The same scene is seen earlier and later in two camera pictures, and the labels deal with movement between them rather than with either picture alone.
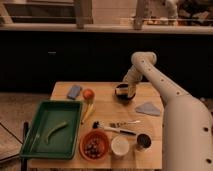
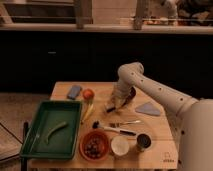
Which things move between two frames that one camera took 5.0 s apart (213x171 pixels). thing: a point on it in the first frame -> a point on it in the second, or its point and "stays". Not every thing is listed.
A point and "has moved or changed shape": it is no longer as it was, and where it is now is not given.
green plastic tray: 54,133 stays
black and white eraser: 122,90 has moved or changed shape
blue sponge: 74,92 stays
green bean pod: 54,128 stays
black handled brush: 100,125 stays
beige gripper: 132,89 -> 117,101
